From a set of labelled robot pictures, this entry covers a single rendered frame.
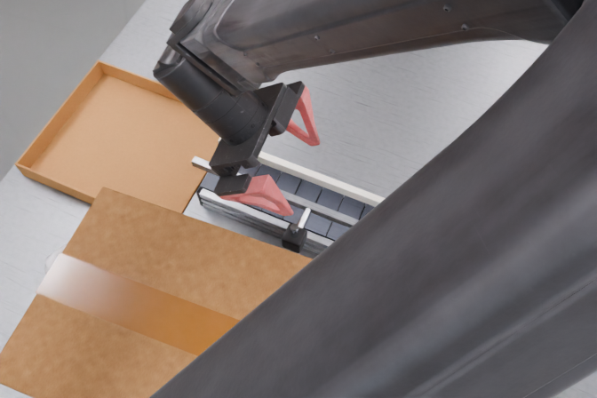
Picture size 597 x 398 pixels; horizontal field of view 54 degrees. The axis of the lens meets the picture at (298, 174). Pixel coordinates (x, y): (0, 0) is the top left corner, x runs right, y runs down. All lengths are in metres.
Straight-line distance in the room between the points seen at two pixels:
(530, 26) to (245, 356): 0.15
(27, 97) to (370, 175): 1.63
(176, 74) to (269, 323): 0.40
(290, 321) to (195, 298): 0.51
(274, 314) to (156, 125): 0.98
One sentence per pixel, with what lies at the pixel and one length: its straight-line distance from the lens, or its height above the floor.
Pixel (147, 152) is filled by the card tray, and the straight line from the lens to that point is 1.11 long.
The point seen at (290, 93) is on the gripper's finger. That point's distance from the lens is 0.62.
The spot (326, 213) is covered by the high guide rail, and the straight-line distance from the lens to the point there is 0.87.
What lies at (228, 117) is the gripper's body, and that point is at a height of 1.28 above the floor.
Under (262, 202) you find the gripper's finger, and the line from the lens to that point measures 0.63.
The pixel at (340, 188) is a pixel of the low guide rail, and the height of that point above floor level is 0.91.
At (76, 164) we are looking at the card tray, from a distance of 1.14.
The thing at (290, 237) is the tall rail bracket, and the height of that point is 0.97.
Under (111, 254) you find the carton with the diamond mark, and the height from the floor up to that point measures 1.12.
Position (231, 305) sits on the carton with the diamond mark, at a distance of 0.66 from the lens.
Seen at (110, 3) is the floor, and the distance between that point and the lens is 2.64.
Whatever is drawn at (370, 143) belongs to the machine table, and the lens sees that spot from 1.10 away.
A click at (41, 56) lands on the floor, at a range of 2.53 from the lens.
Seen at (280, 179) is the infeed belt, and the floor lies 0.88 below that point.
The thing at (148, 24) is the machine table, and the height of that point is 0.83.
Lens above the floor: 1.74
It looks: 60 degrees down
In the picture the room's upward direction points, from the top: straight up
